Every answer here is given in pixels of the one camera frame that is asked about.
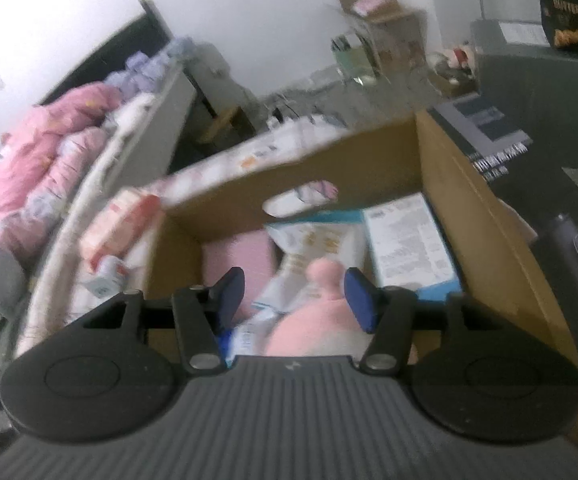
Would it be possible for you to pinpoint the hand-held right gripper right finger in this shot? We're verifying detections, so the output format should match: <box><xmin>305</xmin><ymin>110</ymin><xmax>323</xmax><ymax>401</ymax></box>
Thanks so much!
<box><xmin>344</xmin><ymin>266</ymin><xmax>508</xmax><ymax>374</ymax></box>

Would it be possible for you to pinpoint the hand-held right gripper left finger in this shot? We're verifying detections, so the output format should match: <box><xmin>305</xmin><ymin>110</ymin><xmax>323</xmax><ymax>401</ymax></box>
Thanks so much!
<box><xmin>81</xmin><ymin>266</ymin><xmax>247</xmax><ymax>372</ymax></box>

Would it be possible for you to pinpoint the pink soft pack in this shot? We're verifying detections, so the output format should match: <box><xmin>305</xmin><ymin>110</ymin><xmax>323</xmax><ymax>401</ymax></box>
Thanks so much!
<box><xmin>201</xmin><ymin>230</ymin><xmax>277</xmax><ymax>311</ymax></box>

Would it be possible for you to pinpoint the pink plush toy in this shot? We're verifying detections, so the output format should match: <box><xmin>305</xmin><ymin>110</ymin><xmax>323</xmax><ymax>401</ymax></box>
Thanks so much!
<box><xmin>266</xmin><ymin>258</ymin><xmax>374</xmax><ymax>356</ymax></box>

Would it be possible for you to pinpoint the pink tissue packet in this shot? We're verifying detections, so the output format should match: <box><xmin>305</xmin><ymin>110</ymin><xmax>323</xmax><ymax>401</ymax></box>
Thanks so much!
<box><xmin>79</xmin><ymin>187</ymin><xmax>164</xmax><ymax>266</ymax></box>

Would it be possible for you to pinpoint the large cardboard box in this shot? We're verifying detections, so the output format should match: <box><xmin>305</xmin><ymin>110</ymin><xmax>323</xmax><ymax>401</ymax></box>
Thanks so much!
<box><xmin>141</xmin><ymin>109</ymin><xmax>578</xmax><ymax>376</ymax></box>

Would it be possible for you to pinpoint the white blue printed package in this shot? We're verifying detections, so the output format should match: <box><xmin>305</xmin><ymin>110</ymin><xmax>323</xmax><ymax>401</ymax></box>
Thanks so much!
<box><xmin>219</xmin><ymin>280</ymin><xmax>292</xmax><ymax>366</ymax></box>
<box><xmin>266</xmin><ymin>210</ymin><xmax>370</xmax><ymax>281</ymax></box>

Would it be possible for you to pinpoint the teal flat box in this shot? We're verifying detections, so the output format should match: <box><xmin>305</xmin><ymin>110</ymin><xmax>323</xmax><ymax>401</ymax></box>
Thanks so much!
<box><xmin>314</xmin><ymin>192</ymin><xmax>462</xmax><ymax>293</ymax></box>

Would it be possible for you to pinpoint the white fuzzy blanket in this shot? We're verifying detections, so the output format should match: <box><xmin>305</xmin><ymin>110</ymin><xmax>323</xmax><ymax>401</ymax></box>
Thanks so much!
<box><xmin>16</xmin><ymin>80</ymin><xmax>180</xmax><ymax>356</ymax></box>

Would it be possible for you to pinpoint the grey nightstand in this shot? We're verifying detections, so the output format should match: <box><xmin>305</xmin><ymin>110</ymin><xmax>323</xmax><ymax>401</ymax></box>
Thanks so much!
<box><xmin>184</xmin><ymin>45</ymin><xmax>257</xmax><ymax>146</ymax></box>

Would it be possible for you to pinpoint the black white printed carton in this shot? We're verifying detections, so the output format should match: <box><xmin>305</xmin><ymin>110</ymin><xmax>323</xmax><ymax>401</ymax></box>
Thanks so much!
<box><xmin>429</xmin><ymin>92</ymin><xmax>534</xmax><ymax>181</ymax></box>

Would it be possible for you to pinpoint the small cardboard box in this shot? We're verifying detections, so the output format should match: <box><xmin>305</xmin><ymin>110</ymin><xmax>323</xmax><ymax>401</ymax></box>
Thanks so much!
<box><xmin>426</xmin><ymin>67</ymin><xmax>477</xmax><ymax>98</ymax></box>

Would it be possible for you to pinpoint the green paper bag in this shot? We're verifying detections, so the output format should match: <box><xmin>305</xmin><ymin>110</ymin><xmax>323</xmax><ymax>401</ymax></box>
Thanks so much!
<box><xmin>331</xmin><ymin>32</ymin><xmax>374</xmax><ymax>86</ymax></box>

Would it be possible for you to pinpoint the pink quilt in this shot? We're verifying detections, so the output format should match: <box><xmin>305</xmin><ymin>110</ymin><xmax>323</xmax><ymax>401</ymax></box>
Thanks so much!
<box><xmin>0</xmin><ymin>82</ymin><xmax>122</xmax><ymax>261</ymax></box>

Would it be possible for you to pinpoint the purple cloth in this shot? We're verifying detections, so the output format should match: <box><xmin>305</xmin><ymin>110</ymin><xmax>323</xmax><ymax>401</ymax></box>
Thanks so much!
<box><xmin>104</xmin><ymin>37</ymin><xmax>194</xmax><ymax>96</ymax></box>

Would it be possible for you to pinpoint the open cardboard box with clutter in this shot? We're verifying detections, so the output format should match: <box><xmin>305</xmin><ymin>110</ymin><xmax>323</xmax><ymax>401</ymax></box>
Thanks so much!
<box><xmin>326</xmin><ymin>0</ymin><xmax>430</xmax><ymax>73</ymax></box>

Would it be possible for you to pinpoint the black headboard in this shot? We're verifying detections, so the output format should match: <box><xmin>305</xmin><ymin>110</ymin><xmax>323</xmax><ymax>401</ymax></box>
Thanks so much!
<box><xmin>34</xmin><ymin>0</ymin><xmax>174</xmax><ymax>108</ymax></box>

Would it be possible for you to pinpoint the grey storage box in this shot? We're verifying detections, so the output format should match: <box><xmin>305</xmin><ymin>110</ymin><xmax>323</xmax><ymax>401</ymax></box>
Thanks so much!
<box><xmin>469</xmin><ymin>19</ymin><xmax>578</xmax><ymax>171</ymax></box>

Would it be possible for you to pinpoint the grey bed frame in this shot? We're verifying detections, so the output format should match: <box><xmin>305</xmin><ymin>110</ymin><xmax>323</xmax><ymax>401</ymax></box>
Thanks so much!
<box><xmin>119</xmin><ymin>67</ymin><xmax>194</xmax><ymax>191</ymax></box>

